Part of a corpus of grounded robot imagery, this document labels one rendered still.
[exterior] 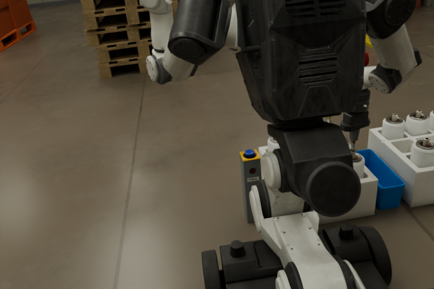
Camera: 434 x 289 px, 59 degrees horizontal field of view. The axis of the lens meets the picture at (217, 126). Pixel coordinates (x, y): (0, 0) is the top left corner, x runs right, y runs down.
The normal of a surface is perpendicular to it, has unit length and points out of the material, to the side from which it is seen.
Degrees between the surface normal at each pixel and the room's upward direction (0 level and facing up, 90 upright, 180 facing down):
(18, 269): 0
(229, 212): 0
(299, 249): 7
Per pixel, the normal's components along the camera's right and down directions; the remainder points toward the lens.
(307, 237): -0.11, -0.93
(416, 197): 0.14, 0.44
